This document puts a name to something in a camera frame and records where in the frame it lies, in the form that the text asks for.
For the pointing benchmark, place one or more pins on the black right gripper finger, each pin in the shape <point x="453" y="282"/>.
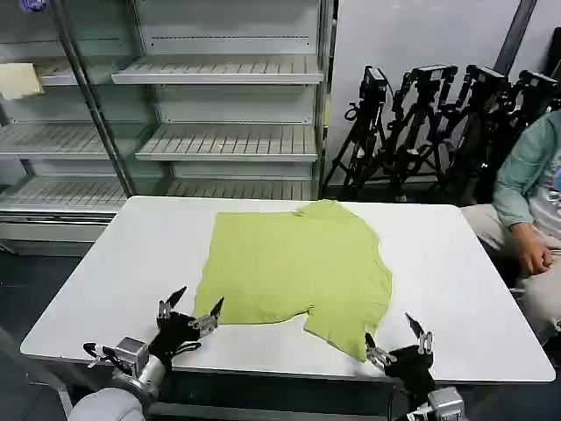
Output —
<point x="379" y="356"/>
<point x="426" y="343"/>

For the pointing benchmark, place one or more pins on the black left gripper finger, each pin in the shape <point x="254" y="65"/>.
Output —
<point x="206" y="324"/>
<point x="165" y="309"/>

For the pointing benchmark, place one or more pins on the person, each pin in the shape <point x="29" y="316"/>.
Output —
<point x="526" y="184"/>

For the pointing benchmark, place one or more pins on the person's hand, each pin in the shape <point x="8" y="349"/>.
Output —
<point x="532" y="256"/>

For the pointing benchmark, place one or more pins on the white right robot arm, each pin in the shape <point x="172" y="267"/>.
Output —
<point x="445" y="405"/>

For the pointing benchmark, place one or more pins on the green t-shirt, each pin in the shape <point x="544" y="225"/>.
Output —
<point x="289" y="272"/>

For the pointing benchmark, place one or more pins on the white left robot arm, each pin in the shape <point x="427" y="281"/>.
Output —
<point x="144" y="378"/>

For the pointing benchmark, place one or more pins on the grey metal shelf unit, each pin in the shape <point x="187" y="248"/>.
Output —
<point x="228" y="74"/>

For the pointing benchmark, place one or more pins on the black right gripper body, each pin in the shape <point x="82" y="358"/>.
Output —
<point x="412" y="370"/>

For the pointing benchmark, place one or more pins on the dark slanted pole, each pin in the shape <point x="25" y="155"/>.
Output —
<point x="517" y="30"/>

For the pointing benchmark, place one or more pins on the glass door display cabinet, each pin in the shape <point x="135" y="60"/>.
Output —
<point x="52" y="144"/>

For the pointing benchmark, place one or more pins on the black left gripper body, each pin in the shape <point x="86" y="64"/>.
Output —
<point x="174" y="334"/>

